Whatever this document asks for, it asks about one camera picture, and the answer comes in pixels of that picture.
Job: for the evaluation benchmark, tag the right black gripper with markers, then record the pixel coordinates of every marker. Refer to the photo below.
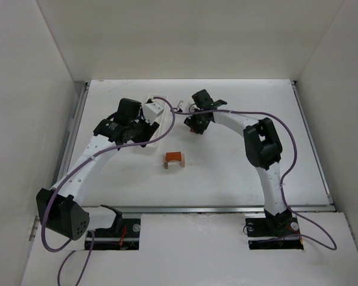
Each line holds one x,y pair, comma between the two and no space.
194,124

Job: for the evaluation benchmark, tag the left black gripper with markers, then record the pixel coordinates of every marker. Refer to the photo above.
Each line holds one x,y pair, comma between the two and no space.
149,131

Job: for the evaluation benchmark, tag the white plastic tray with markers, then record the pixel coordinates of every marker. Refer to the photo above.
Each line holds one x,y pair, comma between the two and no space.
154,140

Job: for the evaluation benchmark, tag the long light wood block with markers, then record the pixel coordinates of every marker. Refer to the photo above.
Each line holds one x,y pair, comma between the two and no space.
183,159

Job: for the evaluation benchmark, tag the orange arch wood block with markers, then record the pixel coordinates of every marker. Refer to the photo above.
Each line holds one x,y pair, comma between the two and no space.
173,156

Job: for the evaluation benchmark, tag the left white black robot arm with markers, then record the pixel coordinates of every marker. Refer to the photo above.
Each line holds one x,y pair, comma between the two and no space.
60,208

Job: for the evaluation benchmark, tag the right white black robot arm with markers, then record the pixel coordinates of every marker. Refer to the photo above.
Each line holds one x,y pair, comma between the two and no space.
262,148

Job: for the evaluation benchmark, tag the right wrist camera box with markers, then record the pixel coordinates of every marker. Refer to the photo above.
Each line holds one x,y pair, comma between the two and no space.
186,107

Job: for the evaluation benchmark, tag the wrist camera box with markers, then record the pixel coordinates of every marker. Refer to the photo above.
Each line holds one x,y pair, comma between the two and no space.
151,111
186,107

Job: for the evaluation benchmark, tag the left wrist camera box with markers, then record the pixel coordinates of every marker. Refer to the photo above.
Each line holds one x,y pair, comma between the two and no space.
151,111

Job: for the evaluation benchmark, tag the left aluminium rail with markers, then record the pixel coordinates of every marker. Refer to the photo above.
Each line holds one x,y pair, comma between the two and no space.
80,91

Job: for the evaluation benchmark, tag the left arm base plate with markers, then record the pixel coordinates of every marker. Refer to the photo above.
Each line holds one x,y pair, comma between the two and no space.
125,237

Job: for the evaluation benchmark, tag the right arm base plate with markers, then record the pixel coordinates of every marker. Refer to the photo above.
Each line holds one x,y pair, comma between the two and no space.
261,237

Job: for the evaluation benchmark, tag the front aluminium rail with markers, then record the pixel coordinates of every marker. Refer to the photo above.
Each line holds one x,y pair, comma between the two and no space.
330,208

